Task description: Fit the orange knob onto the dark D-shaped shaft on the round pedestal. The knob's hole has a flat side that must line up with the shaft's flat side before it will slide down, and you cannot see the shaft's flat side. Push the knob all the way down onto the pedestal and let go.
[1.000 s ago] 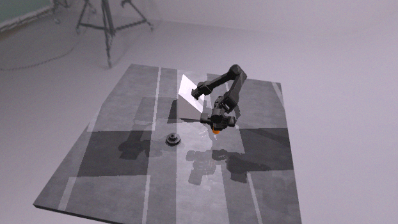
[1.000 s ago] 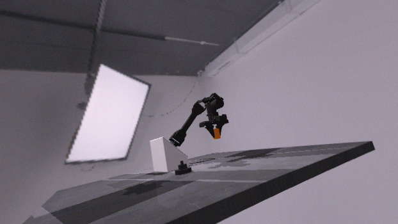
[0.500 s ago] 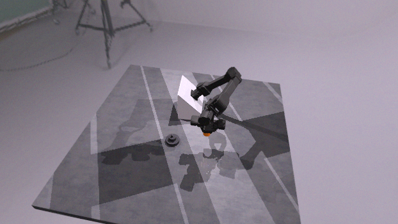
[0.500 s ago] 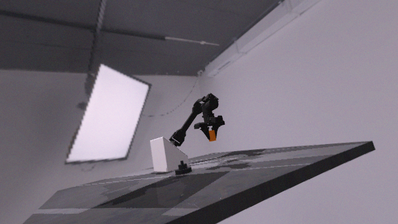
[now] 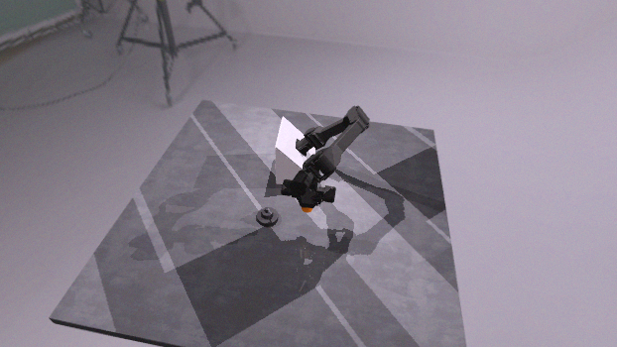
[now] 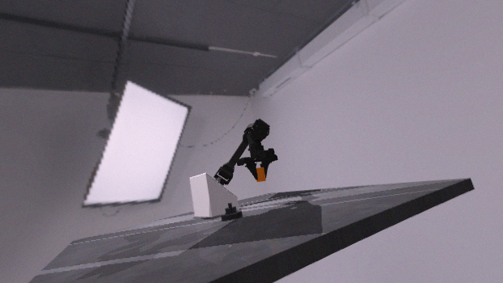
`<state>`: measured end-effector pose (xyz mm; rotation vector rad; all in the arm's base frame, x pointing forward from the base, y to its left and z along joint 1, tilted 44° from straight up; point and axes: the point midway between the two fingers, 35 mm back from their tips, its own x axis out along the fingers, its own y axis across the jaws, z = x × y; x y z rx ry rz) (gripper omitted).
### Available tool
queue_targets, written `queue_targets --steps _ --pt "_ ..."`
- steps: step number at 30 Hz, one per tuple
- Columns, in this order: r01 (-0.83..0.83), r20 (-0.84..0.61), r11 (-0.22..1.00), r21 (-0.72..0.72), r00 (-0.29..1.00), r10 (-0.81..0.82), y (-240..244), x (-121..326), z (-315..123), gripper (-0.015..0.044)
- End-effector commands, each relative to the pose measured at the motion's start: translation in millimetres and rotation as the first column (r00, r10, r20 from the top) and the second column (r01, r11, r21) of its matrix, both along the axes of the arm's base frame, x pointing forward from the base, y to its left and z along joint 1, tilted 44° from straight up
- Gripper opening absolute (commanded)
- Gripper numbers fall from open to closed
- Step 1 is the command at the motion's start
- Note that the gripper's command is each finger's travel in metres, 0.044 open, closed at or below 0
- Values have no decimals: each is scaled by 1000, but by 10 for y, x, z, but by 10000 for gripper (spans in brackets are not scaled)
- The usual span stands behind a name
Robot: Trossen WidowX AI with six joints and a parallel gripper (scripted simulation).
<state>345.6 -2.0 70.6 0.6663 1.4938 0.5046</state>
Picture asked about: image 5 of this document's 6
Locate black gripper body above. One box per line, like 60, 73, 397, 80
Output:
281, 179, 336, 203

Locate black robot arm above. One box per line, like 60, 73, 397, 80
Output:
290, 105, 370, 208

